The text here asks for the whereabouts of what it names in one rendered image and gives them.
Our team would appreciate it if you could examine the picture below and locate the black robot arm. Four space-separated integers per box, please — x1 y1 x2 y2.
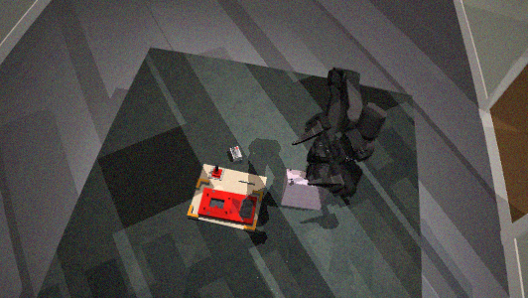
306 67 387 182

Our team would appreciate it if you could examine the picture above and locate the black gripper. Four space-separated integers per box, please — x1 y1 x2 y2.
292 112 355 196

